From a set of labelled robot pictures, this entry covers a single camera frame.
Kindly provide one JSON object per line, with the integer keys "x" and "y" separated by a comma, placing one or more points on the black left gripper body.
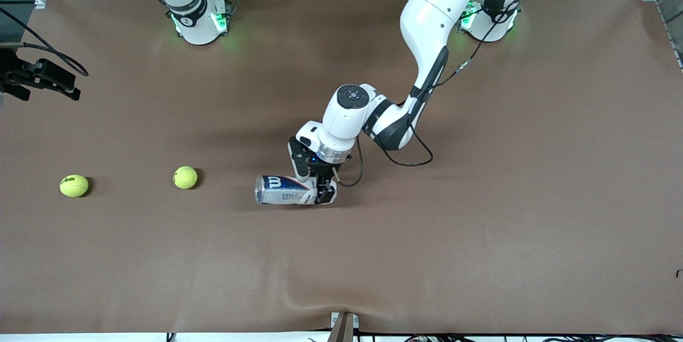
{"x": 324, "y": 173}

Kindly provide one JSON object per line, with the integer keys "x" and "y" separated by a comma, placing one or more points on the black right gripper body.
{"x": 16, "y": 73}

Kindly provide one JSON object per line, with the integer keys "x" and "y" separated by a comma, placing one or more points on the white blue tennis ball can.
{"x": 283, "y": 190}

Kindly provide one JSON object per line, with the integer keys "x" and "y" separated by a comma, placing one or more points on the yellow-green tennis ball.
{"x": 74, "y": 186}
{"x": 185, "y": 177}

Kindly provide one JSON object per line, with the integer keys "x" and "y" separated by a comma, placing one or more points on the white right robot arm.
{"x": 197, "y": 27}

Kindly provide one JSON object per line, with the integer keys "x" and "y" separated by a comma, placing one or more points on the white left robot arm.
{"x": 437, "y": 16}

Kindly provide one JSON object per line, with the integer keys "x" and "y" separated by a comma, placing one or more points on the metal table clamp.
{"x": 344, "y": 328}

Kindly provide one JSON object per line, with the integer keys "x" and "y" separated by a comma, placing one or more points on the brown table mat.
{"x": 480, "y": 198}

